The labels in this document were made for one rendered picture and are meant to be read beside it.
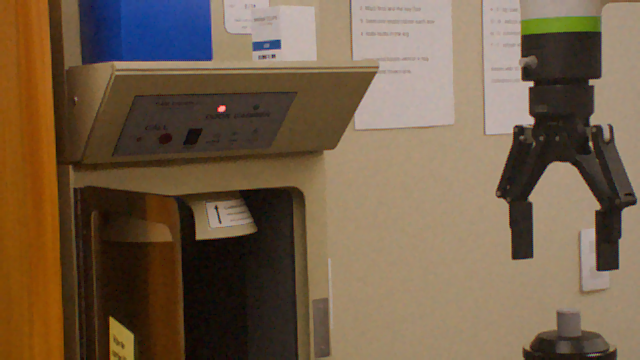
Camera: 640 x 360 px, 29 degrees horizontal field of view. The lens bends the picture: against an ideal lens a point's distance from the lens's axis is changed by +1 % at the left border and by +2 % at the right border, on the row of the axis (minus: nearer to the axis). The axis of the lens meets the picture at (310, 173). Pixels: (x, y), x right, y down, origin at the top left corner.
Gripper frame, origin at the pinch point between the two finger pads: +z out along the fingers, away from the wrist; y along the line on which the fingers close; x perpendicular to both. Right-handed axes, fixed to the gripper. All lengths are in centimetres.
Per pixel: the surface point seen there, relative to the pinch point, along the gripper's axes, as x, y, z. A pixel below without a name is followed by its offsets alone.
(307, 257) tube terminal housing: -26.7, -14.6, -0.7
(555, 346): -3.7, 2.1, 10.1
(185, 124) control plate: -45.7, -8.4, -16.8
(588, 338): 0.0, 3.7, 9.4
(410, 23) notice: 24, -58, -32
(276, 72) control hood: -37.5, -3.5, -22.0
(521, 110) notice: 48, -57, -17
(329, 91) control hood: -29.4, -5.5, -20.0
